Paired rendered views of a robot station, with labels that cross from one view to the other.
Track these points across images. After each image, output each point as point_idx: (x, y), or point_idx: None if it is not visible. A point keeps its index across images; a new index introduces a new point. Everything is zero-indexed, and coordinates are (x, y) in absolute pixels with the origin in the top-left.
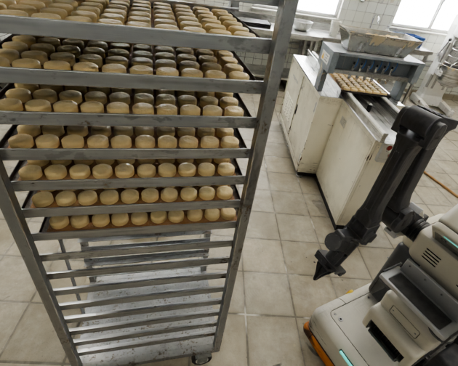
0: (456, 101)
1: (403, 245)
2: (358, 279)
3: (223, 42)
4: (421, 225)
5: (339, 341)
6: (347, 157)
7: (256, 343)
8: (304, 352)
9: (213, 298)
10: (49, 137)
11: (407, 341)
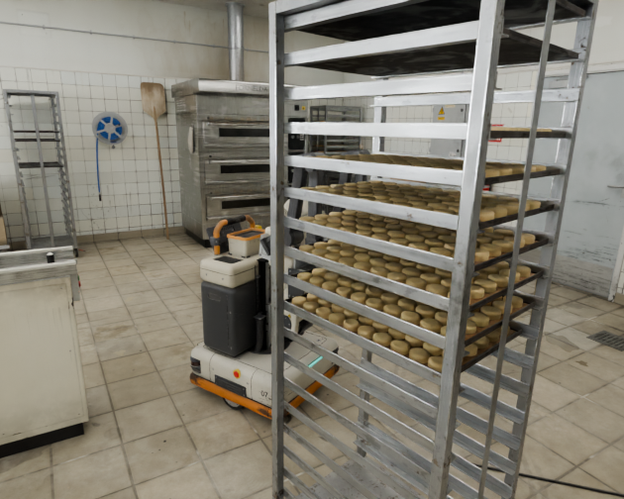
0: None
1: (234, 289)
2: (174, 404)
3: None
4: None
5: (298, 369)
6: (17, 345)
7: (315, 458)
8: (294, 425)
9: (365, 391)
10: (501, 231)
11: None
